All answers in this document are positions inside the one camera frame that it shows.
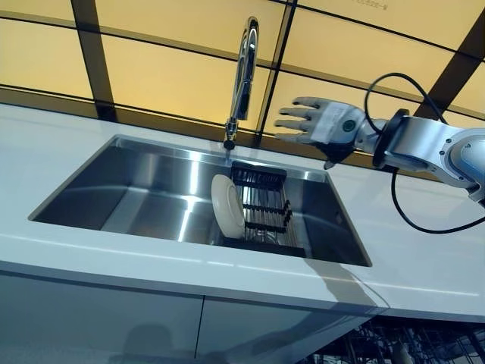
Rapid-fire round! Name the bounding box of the chrome pull-down kitchen faucet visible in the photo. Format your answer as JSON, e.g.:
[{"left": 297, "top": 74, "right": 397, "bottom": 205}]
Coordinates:
[{"left": 223, "top": 15, "right": 262, "bottom": 151}]

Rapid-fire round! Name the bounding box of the black dish drying rack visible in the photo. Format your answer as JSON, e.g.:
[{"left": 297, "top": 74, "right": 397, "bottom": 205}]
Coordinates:
[{"left": 221, "top": 161, "right": 307, "bottom": 259}]

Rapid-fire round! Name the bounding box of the stainless steel sink basin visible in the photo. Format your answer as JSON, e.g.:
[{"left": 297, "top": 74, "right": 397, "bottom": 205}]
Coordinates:
[{"left": 28, "top": 133, "right": 373, "bottom": 268}]

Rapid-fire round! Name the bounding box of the cream round ceramic plate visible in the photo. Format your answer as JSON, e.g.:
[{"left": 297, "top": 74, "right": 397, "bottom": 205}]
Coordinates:
[{"left": 210, "top": 173, "right": 246, "bottom": 240}]

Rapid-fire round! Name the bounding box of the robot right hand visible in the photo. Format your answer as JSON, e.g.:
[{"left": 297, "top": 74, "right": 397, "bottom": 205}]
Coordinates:
[{"left": 273, "top": 96, "right": 368, "bottom": 171}]

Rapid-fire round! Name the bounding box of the built-in dishwasher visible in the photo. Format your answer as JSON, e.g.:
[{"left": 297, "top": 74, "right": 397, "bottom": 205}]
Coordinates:
[{"left": 302, "top": 316, "right": 485, "bottom": 364}]

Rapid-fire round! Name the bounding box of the white glossy cabinet door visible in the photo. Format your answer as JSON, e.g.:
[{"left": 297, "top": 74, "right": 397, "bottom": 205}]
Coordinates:
[
  {"left": 0, "top": 268, "right": 205, "bottom": 364},
  {"left": 196, "top": 295, "right": 387, "bottom": 364}
]

